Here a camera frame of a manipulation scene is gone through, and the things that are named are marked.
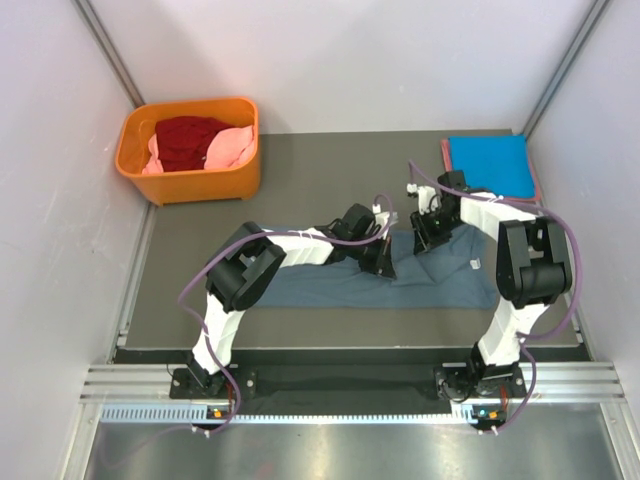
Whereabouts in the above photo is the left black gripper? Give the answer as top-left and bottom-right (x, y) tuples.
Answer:
(348, 232), (396, 281)

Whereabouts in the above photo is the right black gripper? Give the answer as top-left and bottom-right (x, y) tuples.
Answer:
(409, 206), (462, 256)

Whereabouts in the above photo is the grey-blue t shirt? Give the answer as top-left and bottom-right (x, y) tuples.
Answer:
(257, 225), (498, 309)

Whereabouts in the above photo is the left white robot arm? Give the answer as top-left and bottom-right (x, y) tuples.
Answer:
(172, 203), (397, 398)

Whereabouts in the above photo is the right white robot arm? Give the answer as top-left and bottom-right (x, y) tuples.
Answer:
(406, 171), (573, 403)

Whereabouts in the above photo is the folded pink t shirt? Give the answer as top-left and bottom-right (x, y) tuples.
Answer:
(440, 137), (542, 206)

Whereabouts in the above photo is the folded bright blue t shirt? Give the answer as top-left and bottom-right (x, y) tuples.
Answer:
(447, 133), (536, 202)

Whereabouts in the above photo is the orange plastic bin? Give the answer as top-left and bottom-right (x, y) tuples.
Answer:
(115, 97), (261, 206)

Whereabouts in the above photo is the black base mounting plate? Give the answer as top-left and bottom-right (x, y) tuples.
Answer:
(113, 346), (561, 417)

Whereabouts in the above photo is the pink t shirt in bin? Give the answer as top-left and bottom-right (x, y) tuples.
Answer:
(142, 126), (256, 175)

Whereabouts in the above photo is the dark red t shirt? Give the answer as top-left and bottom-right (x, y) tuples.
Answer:
(155, 116), (232, 173)

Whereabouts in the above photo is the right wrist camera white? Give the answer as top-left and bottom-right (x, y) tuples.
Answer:
(406, 183), (441, 215)

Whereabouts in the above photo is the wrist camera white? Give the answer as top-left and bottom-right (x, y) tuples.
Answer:
(372, 203), (398, 239)
(406, 183), (441, 215)

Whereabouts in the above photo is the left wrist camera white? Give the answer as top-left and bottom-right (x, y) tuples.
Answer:
(372, 203), (398, 239)

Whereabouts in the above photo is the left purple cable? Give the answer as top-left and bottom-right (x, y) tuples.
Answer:
(177, 193), (394, 436)

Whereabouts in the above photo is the right aluminium corner post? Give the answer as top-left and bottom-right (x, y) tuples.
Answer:
(521, 0), (613, 139)

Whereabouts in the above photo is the aluminium corner post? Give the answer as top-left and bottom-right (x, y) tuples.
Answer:
(521, 0), (613, 139)
(71, 0), (145, 108)

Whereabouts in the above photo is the white slotted cable duct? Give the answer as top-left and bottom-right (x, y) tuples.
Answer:
(99, 403), (506, 424)

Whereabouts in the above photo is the aluminium frame rail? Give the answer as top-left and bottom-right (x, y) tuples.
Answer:
(80, 364), (233, 404)

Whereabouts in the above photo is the left aluminium corner post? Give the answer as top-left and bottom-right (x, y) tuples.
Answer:
(71, 0), (145, 108)

